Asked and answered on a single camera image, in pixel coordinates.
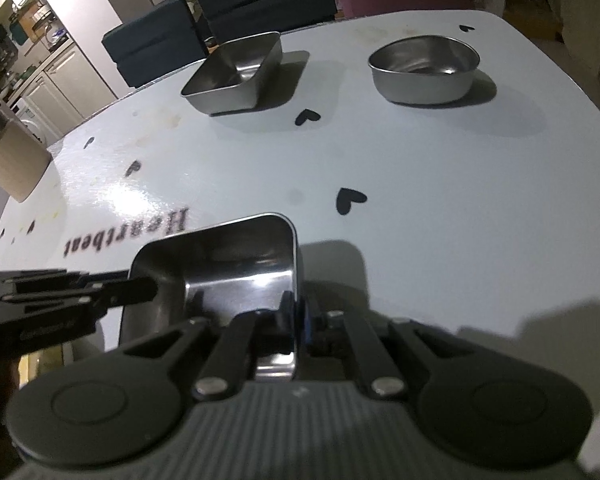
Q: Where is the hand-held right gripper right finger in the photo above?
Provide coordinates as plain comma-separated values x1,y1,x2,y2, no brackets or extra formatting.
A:
302,301,482,399

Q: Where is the beige canister with lid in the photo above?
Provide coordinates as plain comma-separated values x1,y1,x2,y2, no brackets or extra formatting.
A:
0,104,54,204

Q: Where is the steel rectangular container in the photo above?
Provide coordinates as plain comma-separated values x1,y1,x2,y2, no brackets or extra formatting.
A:
179,31,285,115
117,212,301,382

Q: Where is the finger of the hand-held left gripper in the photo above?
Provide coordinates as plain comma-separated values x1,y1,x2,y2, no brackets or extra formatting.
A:
0,278,159,319
0,268,131,292

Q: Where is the steel heart-shaped bowl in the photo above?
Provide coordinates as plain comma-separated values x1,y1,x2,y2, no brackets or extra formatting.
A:
368,35,482,107

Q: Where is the white kitchen cabinet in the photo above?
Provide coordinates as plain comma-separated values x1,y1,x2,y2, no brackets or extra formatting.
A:
7,40,118,143

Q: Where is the dark blue chair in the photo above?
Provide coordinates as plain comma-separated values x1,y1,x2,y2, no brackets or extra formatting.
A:
194,0,339,45
101,0,207,89

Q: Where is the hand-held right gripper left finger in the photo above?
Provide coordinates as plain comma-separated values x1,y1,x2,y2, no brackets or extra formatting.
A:
121,291,298,399

